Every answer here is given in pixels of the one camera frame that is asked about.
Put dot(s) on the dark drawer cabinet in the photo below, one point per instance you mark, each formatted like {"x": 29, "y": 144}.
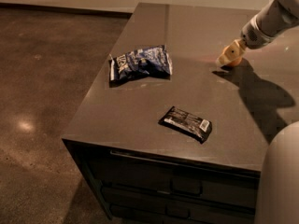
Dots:
{"x": 142, "y": 170}

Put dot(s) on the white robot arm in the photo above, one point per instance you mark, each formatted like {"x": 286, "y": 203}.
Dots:
{"x": 278, "y": 192}

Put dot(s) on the blue crumpled chip bag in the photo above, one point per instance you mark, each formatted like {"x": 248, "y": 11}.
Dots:
{"x": 147, "y": 62}

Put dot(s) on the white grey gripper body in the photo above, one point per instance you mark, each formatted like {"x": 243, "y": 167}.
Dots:
{"x": 251, "y": 36}

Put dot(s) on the orange fruit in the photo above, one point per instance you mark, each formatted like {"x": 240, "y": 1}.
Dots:
{"x": 232, "y": 56}

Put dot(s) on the black rxbar chocolate wrapper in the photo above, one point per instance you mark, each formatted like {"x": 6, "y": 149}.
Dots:
{"x": 185, "y": 122}

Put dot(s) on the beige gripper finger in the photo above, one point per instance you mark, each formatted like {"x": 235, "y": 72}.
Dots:
{"x": 236, "y": 43}

